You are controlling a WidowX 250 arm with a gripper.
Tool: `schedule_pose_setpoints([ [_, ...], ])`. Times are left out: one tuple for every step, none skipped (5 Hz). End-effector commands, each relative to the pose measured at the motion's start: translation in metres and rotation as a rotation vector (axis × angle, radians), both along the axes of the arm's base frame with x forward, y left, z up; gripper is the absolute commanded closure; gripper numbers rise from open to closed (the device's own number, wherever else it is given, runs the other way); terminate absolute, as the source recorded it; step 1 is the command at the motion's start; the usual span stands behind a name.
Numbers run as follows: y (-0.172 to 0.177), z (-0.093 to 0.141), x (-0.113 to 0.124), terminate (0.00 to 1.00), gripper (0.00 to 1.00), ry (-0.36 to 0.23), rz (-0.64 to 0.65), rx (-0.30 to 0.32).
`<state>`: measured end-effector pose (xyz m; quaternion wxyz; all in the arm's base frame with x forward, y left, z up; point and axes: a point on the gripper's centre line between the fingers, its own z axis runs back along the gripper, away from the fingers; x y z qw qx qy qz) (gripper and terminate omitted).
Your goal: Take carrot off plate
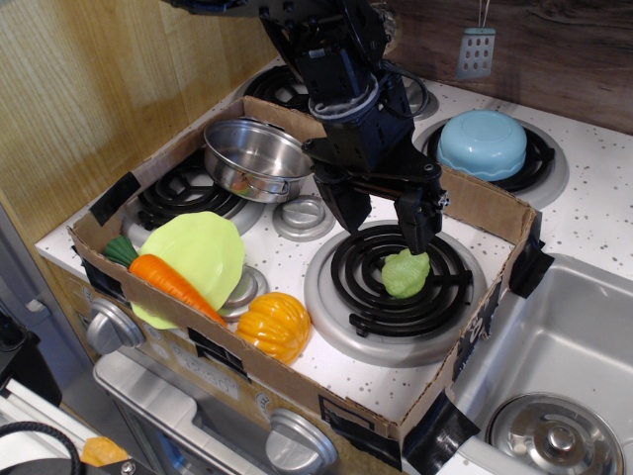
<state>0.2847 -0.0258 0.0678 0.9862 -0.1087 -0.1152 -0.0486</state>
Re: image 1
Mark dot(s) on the silver pot lid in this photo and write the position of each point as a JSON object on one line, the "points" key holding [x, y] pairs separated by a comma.
{"points": [[555, 435]]}

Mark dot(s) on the silver right oven knob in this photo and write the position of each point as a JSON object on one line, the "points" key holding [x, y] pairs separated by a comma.
{"points": [[296, 446]]}

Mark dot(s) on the front right black burner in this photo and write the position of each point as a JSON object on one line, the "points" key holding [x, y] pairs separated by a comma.
{"points": [[375, 301]]}

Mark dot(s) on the silver oven knob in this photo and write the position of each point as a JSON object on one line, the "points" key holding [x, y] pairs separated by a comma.
{"points": [[111, 328], [296, 446]]}

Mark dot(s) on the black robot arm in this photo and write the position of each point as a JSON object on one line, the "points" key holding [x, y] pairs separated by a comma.
{"points": [[336, 48]]}

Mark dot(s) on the silver stove knob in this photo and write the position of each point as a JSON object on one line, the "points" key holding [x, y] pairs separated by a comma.
{"points": [[252, 284], [423, 104], [305, 218]]}

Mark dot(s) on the green toy lettuce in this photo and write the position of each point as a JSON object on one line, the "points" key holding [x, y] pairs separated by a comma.
{"points": [[404, 274]]}

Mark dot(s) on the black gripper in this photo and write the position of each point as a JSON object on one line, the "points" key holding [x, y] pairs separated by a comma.
{"points": [[368, 151]]}

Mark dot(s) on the back left black burner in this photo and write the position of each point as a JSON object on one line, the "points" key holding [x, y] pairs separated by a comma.
{"points": [[277, 85]]}

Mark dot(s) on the silver center stove knob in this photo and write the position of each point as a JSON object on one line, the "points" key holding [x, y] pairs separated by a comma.
{"points": [[305, 218]]}

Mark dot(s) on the light green plastic plate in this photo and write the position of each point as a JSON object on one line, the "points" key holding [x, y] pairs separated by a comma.
{"points": [[205, 248]]}

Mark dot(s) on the silver metal pot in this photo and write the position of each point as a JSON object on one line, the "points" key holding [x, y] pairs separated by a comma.
{"points": [[255, 161]]}

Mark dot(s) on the silver left oven knob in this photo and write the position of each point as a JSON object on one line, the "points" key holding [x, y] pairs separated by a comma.
{"points": [[111, 328]]}

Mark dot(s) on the orange toy carrot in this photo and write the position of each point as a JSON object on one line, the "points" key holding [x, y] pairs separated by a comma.
{"points": [[160, 275]]}

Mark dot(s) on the back right black burner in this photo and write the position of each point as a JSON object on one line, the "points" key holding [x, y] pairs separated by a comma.
{"points": [[542, 178]]}

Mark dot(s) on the silver hanging strainer ladle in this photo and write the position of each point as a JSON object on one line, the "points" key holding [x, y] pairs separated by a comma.
{"points": [[392, 25]]}

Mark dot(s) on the silver sink basin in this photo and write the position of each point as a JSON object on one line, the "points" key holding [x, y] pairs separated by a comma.
{"points": [[571, 337]]}

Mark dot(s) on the grey hanging spatula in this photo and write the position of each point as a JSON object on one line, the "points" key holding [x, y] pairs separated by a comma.
{"points": [[477, 47]]}

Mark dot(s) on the orange toy on floor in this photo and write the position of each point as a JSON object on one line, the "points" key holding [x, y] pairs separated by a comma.
{"points": [[100, 451]]}

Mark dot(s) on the silver oven door handle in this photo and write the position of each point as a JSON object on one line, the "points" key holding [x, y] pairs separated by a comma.
{"points": [[186, 430]]}

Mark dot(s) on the silver back stove knob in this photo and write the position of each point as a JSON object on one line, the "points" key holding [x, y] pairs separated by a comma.
{"points": [[423, 104]]}

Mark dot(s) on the light blue plastic bowl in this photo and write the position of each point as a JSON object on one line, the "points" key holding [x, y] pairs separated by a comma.
{"points": [[489, 145]]}

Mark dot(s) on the orange toy pumpkin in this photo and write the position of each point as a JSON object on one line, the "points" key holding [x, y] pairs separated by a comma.
{"points": [[277, 324]]}

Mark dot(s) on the silver front stove knob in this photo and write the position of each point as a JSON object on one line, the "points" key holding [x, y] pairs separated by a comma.
{"points": [[252, 284]]}

